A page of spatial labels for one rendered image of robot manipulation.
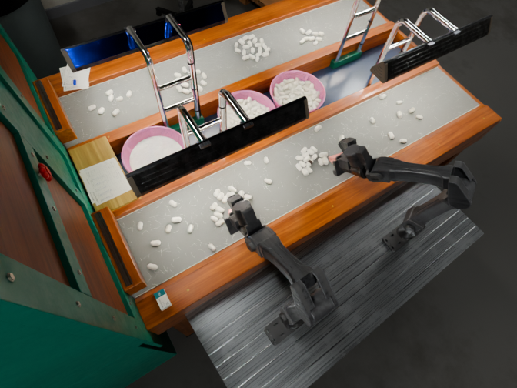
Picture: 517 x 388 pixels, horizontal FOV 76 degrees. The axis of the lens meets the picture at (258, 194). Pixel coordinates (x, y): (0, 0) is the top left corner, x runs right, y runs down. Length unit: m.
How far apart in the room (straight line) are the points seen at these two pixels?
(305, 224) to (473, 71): 2.62
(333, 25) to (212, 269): 1.51
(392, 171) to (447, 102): 0.85
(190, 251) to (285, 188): 0.45
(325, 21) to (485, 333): 1.98
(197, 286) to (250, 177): 0.49
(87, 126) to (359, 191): 1.18
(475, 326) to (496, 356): 0.17
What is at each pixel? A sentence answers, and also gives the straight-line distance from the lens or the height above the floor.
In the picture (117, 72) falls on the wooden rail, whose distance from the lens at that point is 1.77.
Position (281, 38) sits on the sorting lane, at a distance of 1.96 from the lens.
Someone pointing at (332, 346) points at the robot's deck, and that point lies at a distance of 1.31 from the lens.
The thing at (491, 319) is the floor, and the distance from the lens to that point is 2.45.
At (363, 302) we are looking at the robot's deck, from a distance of 1.37.
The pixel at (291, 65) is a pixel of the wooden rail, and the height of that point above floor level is 0.77.
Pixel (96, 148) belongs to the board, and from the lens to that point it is 1.49.
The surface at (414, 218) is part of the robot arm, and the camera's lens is 1.36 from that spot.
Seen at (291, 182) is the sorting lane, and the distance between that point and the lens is 1.38.
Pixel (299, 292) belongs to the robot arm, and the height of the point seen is 1.12.
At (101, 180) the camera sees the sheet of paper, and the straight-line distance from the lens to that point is 1.40.
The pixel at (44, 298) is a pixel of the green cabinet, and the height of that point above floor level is 1.44.
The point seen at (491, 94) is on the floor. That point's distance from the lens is 3.49.
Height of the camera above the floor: 1.93
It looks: 62 degrees down
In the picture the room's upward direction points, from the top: 10 degrees clockwise
